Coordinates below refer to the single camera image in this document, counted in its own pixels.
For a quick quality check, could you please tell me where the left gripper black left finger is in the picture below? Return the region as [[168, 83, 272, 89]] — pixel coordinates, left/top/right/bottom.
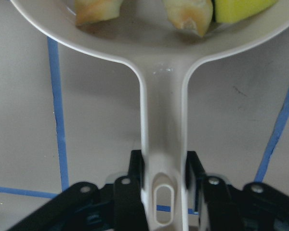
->
[[114, 150, 148, 231]]

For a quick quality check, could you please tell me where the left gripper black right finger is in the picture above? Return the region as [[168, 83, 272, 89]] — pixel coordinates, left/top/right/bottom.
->
[[185, 151, 243, 231]]

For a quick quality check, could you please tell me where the beige plastic dustpan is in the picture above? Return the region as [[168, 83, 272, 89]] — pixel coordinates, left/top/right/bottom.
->
[[13, 0, 289, 231]]

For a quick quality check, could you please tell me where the yellow sponge piece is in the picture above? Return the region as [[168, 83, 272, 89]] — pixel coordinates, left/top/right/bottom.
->
[[213, 0, 277, 24]]

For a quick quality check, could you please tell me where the twisted croissant bread piece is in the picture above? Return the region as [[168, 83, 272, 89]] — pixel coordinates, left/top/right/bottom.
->
[[74, 0, 214, 37]]

